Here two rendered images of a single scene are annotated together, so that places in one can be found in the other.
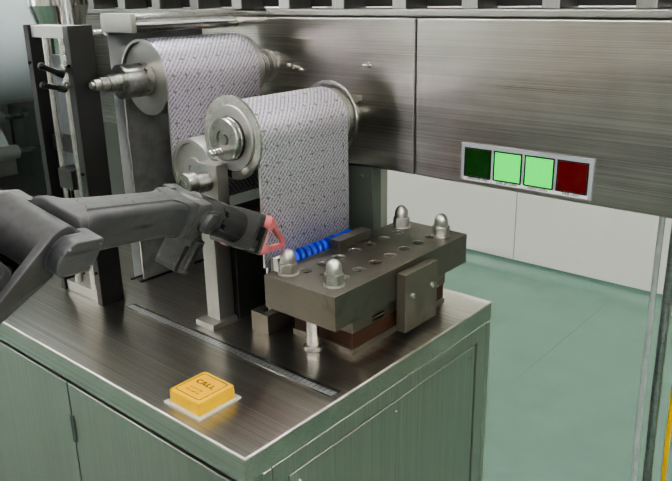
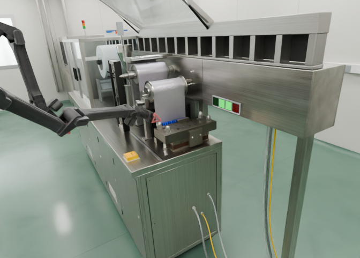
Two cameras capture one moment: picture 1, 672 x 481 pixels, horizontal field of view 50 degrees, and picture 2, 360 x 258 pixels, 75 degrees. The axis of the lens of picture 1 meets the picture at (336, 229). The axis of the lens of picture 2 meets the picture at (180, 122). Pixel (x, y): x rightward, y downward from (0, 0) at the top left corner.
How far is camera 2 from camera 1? 0.55 m
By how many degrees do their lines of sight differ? 18
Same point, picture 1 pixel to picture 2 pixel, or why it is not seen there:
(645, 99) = (251, 87)
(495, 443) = (253, 185)
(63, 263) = (77, 123)
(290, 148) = (164, 95)
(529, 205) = not seen: hidden behind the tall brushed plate
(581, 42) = (237, 69)
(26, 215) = (70, 112)
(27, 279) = (69, 126)
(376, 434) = (177, 172)
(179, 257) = (128, 122)
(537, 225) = not seen: hidden behind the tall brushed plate
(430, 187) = not seen: hidden behind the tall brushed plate
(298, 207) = (167, 110)
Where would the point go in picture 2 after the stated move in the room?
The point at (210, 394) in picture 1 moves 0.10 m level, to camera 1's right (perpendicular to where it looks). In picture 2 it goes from (131, 156) to (146, 157)
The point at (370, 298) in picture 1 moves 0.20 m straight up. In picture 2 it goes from (178, 137) to (176, 106)
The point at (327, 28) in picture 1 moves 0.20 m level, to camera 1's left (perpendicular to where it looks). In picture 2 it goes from (184, 60) to (159, 60)
